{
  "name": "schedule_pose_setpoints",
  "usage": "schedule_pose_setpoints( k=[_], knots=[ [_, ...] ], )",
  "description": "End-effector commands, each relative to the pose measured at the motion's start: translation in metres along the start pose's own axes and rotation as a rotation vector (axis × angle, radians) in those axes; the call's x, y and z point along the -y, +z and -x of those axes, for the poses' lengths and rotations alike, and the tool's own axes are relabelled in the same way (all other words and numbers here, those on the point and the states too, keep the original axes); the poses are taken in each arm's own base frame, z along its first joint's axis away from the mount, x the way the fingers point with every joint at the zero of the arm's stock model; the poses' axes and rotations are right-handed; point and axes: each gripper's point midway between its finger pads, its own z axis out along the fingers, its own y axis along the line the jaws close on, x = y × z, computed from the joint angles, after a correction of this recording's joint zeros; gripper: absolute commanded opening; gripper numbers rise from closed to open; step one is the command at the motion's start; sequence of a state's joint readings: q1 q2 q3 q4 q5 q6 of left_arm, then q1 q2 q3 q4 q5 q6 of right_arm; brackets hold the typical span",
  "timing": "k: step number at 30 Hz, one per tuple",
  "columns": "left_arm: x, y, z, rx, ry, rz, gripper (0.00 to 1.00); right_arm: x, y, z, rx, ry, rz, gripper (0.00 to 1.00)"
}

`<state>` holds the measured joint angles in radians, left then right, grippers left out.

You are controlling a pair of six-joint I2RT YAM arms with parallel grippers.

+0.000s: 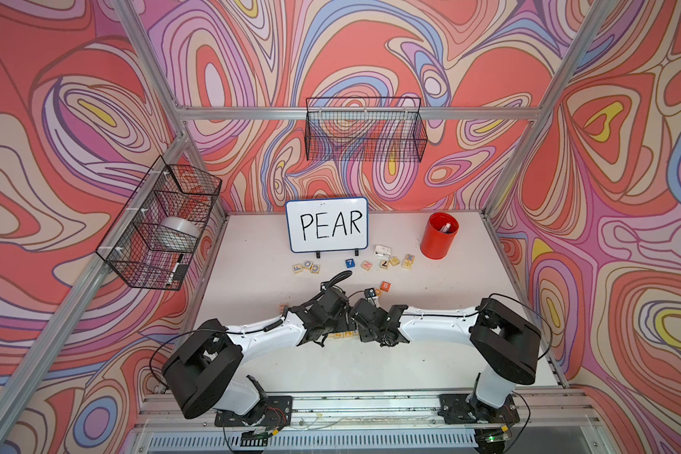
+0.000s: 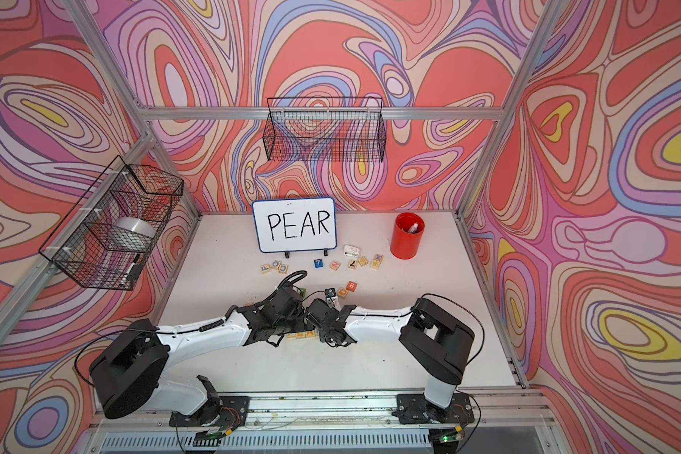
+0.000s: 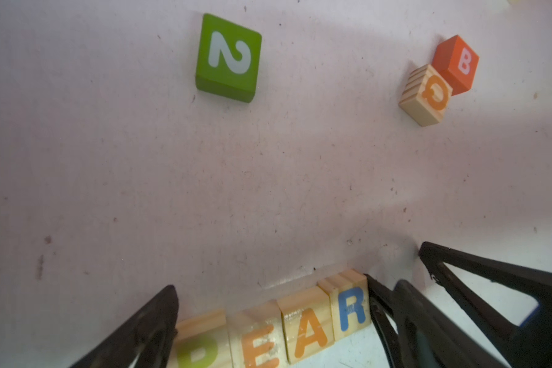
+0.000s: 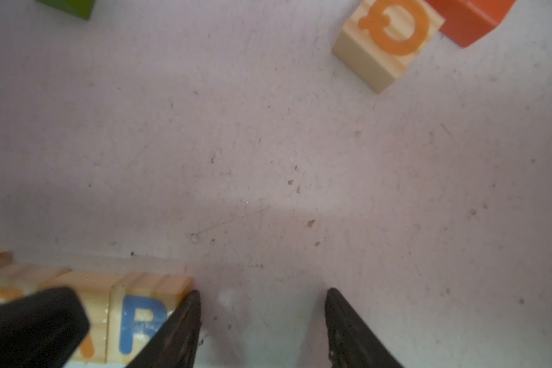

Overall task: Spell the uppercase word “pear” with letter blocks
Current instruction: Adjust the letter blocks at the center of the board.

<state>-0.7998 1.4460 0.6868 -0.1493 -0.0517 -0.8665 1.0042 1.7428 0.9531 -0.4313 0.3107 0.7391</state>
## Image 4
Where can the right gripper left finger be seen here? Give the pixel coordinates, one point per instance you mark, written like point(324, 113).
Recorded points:
point(176, 342)

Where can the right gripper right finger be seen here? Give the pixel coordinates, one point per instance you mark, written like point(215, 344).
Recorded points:
point(351, 342)

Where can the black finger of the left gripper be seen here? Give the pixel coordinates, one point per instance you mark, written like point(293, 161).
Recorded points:
point(42, 329)

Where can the wooden block letter R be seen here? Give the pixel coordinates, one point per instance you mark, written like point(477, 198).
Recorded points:
point(140, 303)

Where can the wooden block letter A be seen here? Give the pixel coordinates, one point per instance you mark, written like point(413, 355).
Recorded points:
point(93, 289)

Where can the wooden block letter E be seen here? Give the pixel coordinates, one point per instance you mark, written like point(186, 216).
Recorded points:
point(17, 280)

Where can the wooden block letter Q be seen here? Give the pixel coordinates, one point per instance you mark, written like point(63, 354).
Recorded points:
point(382, 38)

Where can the red block letter B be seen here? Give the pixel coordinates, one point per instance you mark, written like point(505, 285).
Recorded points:
point(467, 21)

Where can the green block number 2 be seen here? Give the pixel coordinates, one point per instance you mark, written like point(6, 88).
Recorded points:
point(79, 8)

